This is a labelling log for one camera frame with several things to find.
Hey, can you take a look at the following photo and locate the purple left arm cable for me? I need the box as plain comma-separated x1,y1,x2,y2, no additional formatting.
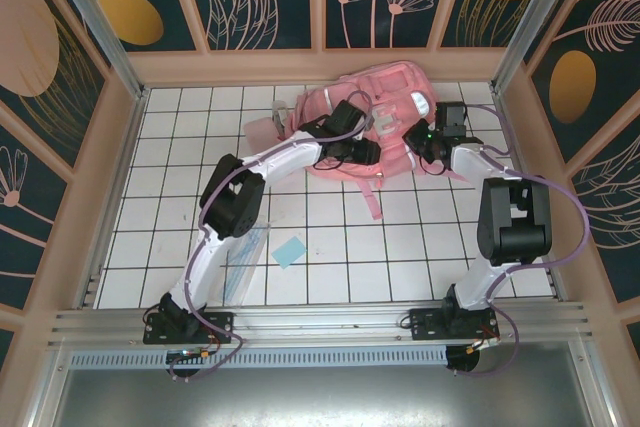
169,89,376,383

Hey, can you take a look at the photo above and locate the clear plastic pencil pouch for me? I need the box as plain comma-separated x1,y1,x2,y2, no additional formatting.
219,220,274,308

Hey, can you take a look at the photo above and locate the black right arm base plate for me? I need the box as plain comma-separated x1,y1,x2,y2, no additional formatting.
408,307,501,341

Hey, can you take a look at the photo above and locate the long aluminium mounting rail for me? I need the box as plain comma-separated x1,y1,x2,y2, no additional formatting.
47,302,596,348

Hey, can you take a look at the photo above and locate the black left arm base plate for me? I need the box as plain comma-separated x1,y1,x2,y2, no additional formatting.
143,311,236,346

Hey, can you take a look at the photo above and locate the grey slotted cable duct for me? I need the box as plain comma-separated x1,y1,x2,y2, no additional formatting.
69,346,449,368

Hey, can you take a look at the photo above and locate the light blue paper card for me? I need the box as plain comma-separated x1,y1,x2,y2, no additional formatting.
271,235,308,270

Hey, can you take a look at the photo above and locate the small clear plastic box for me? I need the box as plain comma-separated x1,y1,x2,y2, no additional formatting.
271,99,292,139

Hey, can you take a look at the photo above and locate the grey metal sheet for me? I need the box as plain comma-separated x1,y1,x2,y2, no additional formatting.
29,341,616,427

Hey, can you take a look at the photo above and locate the aluminium corner post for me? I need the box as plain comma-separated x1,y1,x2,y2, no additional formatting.
492,0,584,93
42,0,149,101

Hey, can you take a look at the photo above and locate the pink student backpack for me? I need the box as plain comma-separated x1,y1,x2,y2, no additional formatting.
244,60,476,222

